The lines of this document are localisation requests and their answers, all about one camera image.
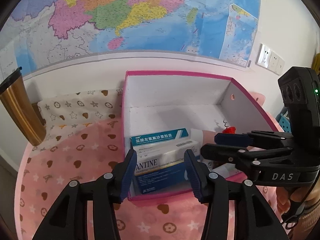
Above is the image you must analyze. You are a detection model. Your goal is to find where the white and dark blue medicine box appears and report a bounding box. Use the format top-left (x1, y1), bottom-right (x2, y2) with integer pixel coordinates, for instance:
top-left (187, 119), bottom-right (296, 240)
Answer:
top-left (134, 155), bottom-right (200, 195)

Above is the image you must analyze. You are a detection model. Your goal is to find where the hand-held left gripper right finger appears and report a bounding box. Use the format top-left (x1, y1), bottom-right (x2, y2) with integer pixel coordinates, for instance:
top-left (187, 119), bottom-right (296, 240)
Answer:
top-left (184, 149), bottom-right (283, 240)

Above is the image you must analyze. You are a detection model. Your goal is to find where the blue plastic basket rack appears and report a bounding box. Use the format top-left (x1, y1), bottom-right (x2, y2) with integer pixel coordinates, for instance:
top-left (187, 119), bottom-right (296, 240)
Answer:
top-left (279, 112), bottom-right (292, 133)

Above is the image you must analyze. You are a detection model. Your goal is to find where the person's right forearm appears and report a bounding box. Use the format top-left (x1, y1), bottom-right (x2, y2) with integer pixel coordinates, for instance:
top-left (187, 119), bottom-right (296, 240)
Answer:
top-left (297, 200), bottom-right (320, 240)

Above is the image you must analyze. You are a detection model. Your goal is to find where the cream patterned cloth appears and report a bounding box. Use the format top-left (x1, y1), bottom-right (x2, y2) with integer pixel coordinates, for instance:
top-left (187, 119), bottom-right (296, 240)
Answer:
top-left (31, 89), bottom-right (124, 130)

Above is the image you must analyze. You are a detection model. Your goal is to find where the person's right hand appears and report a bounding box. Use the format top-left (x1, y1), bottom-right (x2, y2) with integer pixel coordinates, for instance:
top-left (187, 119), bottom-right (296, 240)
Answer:
top-left (275, 185), bottom-right (315, 215)

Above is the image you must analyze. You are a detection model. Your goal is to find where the gold tumbler with black lid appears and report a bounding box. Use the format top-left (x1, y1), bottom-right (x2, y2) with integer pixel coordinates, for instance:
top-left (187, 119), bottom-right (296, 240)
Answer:
top-left (0, 67), bottom-right (47, 147)

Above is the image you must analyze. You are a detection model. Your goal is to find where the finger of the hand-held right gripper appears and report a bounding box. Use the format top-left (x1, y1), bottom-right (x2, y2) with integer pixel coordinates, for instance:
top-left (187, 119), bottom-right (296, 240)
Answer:
top-left (201, 143), bottom-right (293, 180)
top-left (214, 130), bottom-right (295, 147)

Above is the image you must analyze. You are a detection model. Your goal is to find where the red corkscrew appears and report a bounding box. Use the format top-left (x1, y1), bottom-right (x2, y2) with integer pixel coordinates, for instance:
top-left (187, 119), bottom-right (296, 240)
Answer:
top-left (222, 120), bottom-right (237, 134)

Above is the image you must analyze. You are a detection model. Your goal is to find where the pink tube with white cap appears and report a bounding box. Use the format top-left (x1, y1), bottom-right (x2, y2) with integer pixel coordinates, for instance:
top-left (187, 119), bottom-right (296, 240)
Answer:
top-left (190, 128), bottom-right (225, 146)

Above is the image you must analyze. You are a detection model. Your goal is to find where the black cable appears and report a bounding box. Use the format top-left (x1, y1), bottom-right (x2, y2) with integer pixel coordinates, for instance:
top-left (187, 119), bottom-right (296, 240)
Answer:
top-left (280, 205), bottom-right (316, 230)

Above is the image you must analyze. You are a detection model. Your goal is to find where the pink cardboard box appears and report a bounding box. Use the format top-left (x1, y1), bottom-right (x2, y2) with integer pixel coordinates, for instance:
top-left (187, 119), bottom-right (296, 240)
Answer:
top-left (121, 70), bottom-right (285, 202)

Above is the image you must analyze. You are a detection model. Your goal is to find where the teal striped medicine box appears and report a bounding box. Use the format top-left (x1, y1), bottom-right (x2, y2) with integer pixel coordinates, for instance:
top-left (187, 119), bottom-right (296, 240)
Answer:
top-left (129, 128), bottom-right (201, 159)

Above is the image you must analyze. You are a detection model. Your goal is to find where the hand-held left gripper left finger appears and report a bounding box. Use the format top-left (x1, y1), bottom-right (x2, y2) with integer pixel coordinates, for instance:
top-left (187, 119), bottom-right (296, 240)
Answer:
top-left (32, 149), bottom-right (138, 240)

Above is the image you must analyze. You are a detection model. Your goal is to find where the colourful wall map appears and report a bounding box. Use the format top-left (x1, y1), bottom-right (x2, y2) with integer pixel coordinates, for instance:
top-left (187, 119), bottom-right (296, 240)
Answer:
top-left (0, 0), bottom-right (262, 80)

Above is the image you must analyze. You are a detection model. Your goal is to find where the pink patterned blanket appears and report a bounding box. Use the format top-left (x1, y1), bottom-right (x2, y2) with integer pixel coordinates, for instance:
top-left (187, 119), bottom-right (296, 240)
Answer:
top-left (15, 91), bottom-right (320, 240)

